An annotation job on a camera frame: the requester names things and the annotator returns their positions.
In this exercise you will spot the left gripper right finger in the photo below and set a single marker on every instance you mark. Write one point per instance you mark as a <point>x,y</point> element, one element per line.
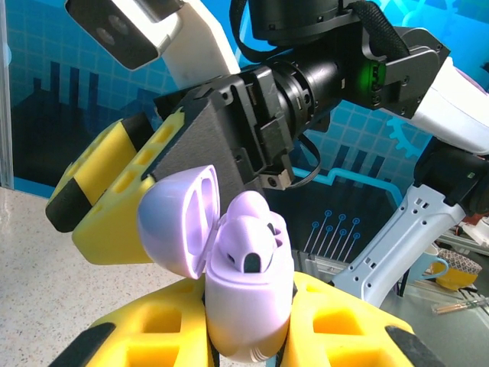
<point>305,298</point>

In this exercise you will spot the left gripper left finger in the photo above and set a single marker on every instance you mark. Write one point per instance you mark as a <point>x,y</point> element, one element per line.
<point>191,298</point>

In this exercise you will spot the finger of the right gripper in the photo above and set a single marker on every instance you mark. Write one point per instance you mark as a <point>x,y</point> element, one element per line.
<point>111,237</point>
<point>99,160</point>

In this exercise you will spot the purple earbud charging case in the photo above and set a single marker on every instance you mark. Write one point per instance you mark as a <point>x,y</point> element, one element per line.
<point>244,306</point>

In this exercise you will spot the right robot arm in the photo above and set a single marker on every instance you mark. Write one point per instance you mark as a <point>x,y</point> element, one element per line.
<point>451,114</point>

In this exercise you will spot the wooden sticks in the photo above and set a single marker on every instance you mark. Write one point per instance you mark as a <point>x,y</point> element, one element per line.
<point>458,307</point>

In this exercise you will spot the patterned yellow cup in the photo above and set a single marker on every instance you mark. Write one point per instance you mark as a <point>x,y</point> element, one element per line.
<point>458,267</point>

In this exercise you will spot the aluminium table side rail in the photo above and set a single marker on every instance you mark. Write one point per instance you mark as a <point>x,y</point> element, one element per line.
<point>324,267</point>

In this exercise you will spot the aluminium frame post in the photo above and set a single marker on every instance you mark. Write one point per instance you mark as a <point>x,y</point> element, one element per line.
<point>5,95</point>

